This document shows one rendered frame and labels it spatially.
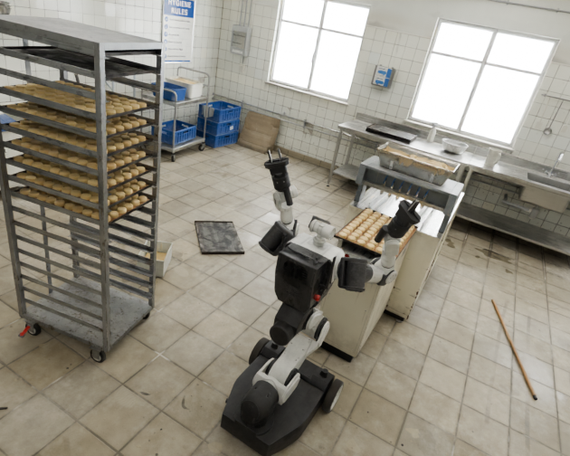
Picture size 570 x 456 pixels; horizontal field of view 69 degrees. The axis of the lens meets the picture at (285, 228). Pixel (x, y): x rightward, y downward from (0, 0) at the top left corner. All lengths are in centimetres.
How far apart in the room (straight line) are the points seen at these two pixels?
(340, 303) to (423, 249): 81
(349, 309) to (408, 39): 423
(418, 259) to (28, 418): 262
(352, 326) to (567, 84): 419
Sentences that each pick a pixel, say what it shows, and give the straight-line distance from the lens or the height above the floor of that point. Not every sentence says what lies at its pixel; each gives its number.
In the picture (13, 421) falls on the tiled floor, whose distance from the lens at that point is 270.
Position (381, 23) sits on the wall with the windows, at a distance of 629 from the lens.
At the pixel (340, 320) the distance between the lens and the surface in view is 286.
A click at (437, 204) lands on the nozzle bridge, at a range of 316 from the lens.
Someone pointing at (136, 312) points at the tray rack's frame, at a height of 15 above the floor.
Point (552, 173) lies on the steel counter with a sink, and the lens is 603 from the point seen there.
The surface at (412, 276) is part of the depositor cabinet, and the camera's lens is 333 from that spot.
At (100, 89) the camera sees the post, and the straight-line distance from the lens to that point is 200.
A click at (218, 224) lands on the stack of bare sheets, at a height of 2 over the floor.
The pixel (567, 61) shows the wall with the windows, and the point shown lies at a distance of 602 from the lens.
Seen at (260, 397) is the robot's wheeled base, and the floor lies 36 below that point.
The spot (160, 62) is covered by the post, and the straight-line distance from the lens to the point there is 235.
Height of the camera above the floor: 206
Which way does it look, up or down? 27 degrees down
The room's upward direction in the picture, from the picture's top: 11 degrees clockwise
